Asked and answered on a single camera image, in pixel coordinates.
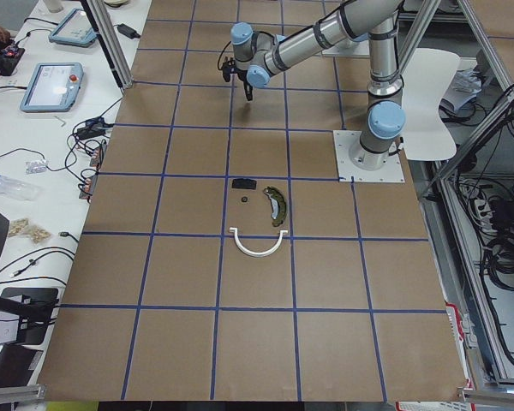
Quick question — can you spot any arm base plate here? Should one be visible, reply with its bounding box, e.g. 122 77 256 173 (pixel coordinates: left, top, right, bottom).
321 40 369 59
333 130 405 183

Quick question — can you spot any white plastic chair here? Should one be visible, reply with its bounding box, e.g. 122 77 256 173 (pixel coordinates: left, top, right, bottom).
402 48 460 161

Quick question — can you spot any white curved plastic bracket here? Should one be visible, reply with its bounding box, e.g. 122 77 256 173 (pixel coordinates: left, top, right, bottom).
229 227 289 258

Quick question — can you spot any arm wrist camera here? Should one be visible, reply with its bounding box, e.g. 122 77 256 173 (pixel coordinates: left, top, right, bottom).
220 57 236 82

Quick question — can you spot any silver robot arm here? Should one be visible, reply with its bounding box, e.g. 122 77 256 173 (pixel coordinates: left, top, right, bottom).
218 1 406 170

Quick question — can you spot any black brake pad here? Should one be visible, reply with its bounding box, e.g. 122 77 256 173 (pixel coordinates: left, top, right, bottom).
231 177 257 190

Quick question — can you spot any green brake shoe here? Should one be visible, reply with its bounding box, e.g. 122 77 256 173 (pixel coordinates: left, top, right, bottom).
263 186 287 227

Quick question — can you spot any clear plastic water bottle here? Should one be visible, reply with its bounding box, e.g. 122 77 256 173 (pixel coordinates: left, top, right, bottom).
0 175 40 200

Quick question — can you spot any near blue teach pendant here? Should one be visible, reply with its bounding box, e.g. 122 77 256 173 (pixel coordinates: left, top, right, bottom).
20 63 84 113

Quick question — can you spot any blue teach pendant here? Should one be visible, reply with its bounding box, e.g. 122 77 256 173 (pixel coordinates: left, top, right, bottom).
20 63 84 113
48 9 97 48

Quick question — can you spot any aluminium frame post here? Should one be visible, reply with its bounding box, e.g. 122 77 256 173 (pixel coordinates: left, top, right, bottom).
81 0 133 90

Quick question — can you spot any far blue teach pendant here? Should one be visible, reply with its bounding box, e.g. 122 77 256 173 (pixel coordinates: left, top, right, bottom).
48 9 97 48

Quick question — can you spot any black power adapter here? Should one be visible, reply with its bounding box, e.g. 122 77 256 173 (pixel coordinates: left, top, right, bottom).
116 23 140 39

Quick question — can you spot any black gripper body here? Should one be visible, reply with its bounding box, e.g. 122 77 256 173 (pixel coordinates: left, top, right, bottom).
236 68 251 88

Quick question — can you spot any bag of wooden pieces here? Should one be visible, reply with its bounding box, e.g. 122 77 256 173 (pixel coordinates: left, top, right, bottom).
7 218 51 244

